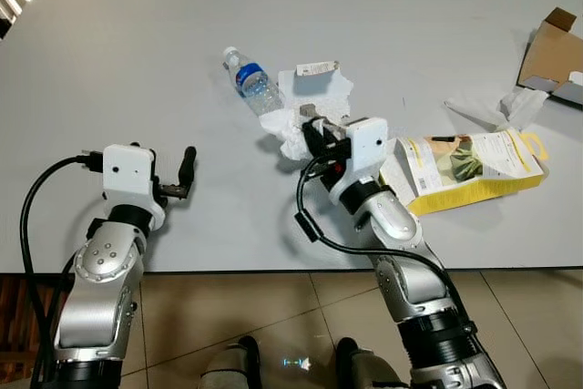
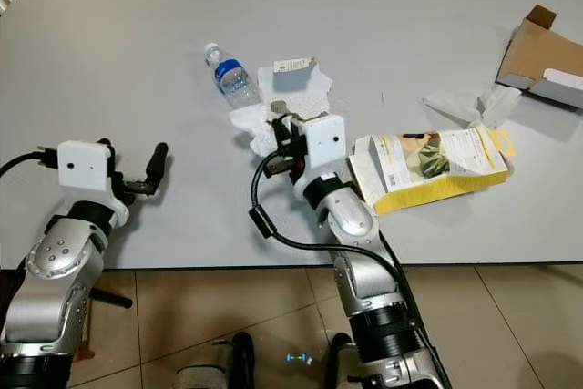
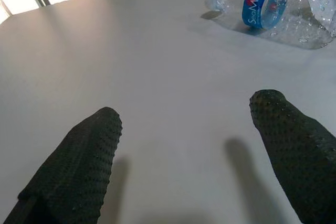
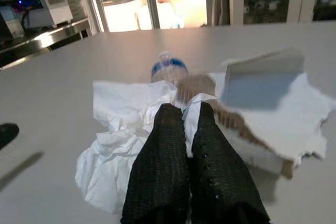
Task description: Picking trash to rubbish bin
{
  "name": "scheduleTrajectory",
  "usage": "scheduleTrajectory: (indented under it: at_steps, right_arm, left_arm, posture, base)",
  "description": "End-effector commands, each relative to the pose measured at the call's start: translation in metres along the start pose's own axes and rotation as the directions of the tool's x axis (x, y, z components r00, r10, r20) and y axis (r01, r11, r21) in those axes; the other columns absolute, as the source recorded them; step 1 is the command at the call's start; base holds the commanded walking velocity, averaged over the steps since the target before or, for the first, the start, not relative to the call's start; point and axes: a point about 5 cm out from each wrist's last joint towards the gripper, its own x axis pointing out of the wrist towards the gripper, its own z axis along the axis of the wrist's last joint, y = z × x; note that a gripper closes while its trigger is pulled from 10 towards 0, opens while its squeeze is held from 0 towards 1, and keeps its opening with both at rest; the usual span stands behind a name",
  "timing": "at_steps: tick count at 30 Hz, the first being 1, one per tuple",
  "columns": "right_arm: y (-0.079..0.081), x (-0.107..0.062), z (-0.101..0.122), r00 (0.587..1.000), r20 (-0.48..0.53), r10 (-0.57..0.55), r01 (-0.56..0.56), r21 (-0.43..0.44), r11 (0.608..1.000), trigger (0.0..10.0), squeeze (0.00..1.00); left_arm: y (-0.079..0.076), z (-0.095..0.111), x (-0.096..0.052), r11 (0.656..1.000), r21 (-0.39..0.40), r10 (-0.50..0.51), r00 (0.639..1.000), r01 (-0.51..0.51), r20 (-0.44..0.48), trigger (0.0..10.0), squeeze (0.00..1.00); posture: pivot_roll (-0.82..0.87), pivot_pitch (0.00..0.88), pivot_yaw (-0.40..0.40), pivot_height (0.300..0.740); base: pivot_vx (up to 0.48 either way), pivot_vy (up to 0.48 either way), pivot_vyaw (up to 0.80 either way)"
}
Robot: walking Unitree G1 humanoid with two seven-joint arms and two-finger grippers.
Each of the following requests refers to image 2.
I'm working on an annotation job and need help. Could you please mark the white tissue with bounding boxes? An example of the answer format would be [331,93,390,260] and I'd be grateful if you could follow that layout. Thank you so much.
[231,64,332,159]

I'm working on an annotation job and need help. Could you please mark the small white paper tag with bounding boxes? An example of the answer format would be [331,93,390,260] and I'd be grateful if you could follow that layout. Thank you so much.
[272,56,319,75]

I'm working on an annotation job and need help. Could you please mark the clear plastic water bottle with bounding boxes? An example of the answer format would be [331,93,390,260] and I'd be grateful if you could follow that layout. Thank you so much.
[203,41,266,110]

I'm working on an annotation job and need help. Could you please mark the yellow cardboard package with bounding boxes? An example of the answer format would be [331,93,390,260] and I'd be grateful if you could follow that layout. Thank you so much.
[347,126,519,218]

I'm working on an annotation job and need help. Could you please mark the robot left leg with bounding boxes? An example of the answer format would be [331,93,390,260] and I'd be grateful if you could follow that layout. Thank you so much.
[175,332,257,389]

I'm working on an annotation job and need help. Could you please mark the crumpled clear plastic wrapper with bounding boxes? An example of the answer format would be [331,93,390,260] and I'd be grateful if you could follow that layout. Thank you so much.
[421,85,523,131]

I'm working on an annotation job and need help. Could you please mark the open brown cardboard box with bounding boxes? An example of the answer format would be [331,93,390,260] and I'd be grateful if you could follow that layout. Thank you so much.
[495,4,583,108]

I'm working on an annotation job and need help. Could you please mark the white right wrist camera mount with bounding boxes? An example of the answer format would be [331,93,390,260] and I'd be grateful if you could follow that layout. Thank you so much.
[297,113,350,186]

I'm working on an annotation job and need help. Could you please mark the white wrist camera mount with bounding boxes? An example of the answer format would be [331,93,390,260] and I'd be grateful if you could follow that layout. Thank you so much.
[56,139,127,226]
[297,113,350,186]

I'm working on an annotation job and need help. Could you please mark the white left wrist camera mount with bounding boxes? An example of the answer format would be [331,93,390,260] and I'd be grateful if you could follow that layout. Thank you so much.
[56,139,127,226]

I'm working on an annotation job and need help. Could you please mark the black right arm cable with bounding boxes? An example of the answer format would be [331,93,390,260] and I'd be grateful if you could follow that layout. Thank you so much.
[247,150,431,335]

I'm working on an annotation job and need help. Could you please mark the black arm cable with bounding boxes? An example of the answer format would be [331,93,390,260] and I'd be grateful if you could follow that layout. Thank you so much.
[247,150,431,335]
[0,150,61,178]

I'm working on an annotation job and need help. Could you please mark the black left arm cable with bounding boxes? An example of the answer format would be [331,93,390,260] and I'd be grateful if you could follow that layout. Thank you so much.
[0,150,61,178]

